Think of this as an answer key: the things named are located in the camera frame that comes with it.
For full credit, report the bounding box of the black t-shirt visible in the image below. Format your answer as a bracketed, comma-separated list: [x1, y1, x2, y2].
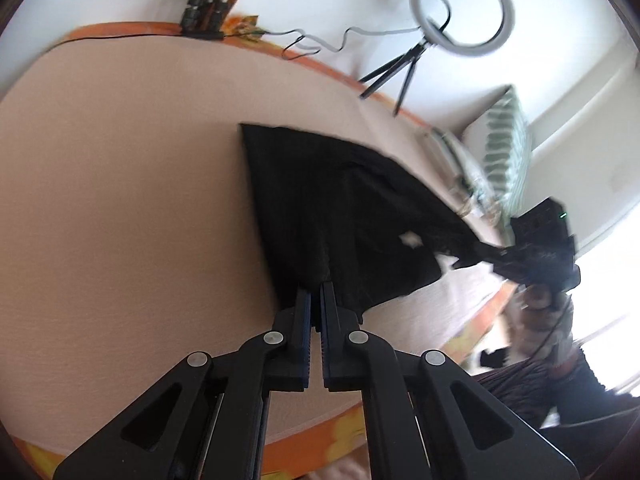
[240, 122, 506, 311]

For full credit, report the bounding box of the person's right forearm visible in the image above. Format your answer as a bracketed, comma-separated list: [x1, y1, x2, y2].
[510, 310, 626, 411]

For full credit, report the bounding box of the black ring light cable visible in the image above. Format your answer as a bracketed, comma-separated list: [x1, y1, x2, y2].
[62, 25, 426, 61]

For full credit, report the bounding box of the silver folded tripod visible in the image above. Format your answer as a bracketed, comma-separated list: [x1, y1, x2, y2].
[181, 0, 236, 38]

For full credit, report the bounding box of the green striped cushion cover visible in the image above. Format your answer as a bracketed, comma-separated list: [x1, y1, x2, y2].
[462, 85, 533, 216]

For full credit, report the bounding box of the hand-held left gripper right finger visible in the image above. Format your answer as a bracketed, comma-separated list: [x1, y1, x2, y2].
[319, 281, 576, 480]

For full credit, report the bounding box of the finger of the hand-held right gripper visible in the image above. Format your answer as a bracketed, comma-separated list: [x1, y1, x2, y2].
[477, 244, 522, 277]

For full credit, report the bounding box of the white ring light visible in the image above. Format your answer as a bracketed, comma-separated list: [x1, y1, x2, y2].
[409, 0, 516, 58]

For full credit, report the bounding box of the person's right hand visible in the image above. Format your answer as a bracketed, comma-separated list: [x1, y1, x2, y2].
[520, 283, 572, 332]

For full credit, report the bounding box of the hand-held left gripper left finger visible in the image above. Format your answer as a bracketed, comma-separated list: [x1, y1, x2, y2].
[52, 287, 313, 480]

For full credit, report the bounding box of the yellow patterned cloth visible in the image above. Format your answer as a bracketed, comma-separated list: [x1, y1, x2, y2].
[222, 14, 263, 38]

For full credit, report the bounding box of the black mini tripod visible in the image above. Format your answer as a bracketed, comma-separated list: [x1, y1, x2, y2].
[359, 40, 427, 116]

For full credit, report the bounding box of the dark striped clothing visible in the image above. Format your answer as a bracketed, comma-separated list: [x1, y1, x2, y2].
[472, 355, 640, 433]

